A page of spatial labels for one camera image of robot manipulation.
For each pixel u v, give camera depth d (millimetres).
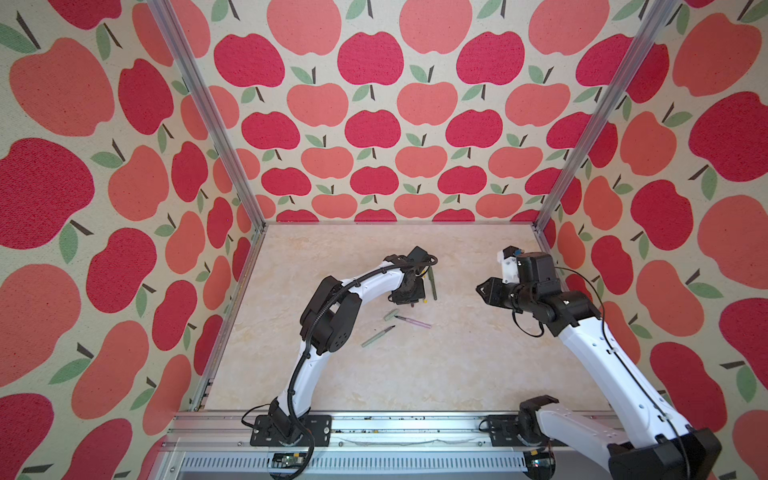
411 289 832
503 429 733
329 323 559
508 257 686
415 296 866
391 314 956
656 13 695
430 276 1051
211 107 867
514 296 628
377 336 909
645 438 380
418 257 808
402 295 834
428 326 932
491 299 663
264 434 733
